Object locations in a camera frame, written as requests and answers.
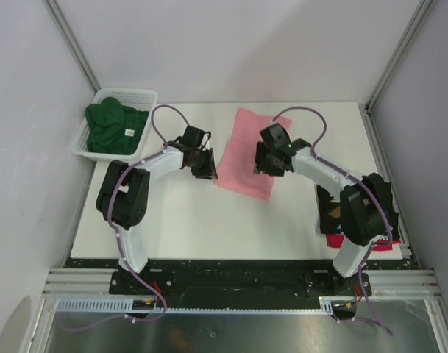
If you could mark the right aluminium frame post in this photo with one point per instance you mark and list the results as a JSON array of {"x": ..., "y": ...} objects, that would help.
[{"x": 412, "y": 30}]

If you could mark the pink t-shirt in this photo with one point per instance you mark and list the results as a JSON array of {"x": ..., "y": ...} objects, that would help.
[{"x": 236, "y": 167}]

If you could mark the aluminium frame post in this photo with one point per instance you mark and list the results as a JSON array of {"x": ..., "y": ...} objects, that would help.
[
  {"x": 412, "y": 30},
  {"x": 70, "y": 39}
]

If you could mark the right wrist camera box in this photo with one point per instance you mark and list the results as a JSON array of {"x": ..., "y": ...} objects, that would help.
[{"x": 275, "y": 136}]

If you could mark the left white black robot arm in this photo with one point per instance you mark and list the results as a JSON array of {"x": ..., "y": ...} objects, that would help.
[{"x": 123, "y": 196}]

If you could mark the green t-shirt in basket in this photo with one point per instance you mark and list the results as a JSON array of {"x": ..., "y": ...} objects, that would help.
[{"x": 114, "y": 128}]

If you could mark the left aluminium frame post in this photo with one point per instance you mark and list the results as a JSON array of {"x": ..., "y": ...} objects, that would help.
[{"x": 70, "y": 39}]

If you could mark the black printed t-shirt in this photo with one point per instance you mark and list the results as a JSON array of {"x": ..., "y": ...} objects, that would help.
[{"x": 330, "y": 218}]

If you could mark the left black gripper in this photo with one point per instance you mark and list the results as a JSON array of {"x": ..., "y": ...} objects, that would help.
[{"x": 208, "y": 171}]

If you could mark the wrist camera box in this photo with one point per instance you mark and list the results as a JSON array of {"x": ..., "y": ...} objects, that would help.
[
  {"x": 275, "y": 136},
  {"x": 195, "y": 138}
]

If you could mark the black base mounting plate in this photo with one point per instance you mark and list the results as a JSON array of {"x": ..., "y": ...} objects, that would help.
[{"x": 173, "y": 277}]

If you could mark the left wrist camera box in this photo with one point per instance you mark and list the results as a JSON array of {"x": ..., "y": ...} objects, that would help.
[{"x": 195, "y": 138}]

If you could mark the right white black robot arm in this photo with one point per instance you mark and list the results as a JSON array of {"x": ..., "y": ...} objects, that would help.
[{"x": 367, "y": 217}]

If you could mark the red t-shirt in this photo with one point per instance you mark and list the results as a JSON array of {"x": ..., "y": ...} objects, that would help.
[{"x": 335, "y": 241}]

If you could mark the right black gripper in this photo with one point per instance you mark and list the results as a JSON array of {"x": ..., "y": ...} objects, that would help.
[{"x": 260, "y": 165}]

